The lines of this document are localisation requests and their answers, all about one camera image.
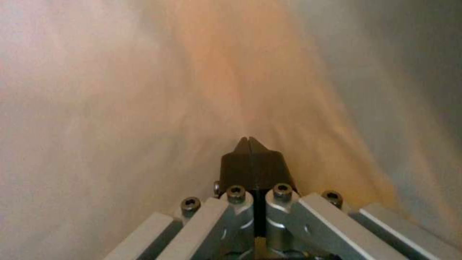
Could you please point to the translucent white garbage bag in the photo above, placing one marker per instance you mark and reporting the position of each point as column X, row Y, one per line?
column 144, row 81

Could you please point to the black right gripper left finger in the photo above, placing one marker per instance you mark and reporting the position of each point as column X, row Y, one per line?
column 234, row 168

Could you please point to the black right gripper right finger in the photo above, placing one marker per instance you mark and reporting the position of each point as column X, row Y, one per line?
column 269, row 168

